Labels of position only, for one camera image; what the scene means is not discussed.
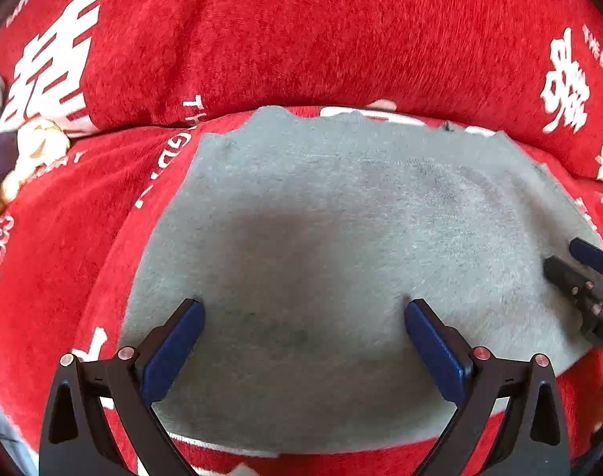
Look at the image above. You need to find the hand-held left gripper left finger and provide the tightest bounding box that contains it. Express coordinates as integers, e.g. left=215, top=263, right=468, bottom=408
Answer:
left=38, top=298, right=206, bottom=476

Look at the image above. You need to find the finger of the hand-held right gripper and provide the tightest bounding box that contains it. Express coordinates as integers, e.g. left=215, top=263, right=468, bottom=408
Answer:
left=569, top=238, right=603, bottom=276
left=543, top=256, right=603, bottom=313

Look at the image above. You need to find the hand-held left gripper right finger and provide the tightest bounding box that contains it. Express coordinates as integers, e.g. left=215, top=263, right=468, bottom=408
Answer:
left=405, top=299, right=572, bottom=476

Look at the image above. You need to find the grey knit sweater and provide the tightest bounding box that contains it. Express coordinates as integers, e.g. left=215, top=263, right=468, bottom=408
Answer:
left=118, top=106, right=603, bottom=458

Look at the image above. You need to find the red printed sofa cover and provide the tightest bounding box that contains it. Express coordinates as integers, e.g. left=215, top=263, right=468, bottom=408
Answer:
left=0, top=0, right=603, bottom=476

